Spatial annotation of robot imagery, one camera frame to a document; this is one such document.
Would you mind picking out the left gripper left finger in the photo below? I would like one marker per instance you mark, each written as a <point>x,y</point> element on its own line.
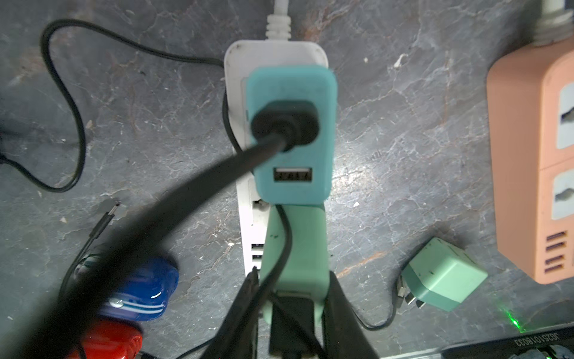
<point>237,336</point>

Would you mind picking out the green charger adapter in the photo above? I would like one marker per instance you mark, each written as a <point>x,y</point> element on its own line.
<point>441,275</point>
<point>307,272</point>
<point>298,103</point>

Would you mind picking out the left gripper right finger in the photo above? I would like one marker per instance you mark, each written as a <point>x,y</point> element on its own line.
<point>343,336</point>

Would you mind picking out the orange power strip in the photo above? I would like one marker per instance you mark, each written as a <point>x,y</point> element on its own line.
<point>530,111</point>

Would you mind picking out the white power strip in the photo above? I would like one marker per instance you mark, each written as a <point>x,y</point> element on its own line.
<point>240,60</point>

